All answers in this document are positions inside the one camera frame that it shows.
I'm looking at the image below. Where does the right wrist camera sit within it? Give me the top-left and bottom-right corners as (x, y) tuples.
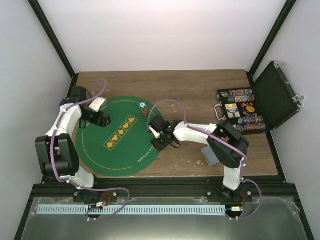
(147, 125), (161, 139)

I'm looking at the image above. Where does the green round poker mat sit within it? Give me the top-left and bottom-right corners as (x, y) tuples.
(75, 96), (160, 177)

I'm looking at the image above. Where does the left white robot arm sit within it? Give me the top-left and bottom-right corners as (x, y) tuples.
(35, 86), (111, 202)

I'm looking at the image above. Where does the black poker case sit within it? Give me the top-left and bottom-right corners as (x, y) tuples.
(216, 61), (304, 135)

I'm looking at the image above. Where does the light blue slotted strip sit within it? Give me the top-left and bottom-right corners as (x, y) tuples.
(36, 204), (226, 216)

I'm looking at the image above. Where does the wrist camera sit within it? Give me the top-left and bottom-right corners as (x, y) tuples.
(147, 125), (161, 139)
(89, 97), (107, 112)

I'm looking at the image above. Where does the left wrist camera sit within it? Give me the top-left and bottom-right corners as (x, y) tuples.
(89, 97), (107, 112)

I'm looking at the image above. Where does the blue playing card deck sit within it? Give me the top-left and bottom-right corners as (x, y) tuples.
(201, 146), (220, 167)

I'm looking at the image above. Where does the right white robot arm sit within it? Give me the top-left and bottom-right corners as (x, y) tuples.
(147, 115), (250, 202)

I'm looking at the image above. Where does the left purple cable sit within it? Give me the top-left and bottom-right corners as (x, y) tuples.
(51, 78), (131, 222)

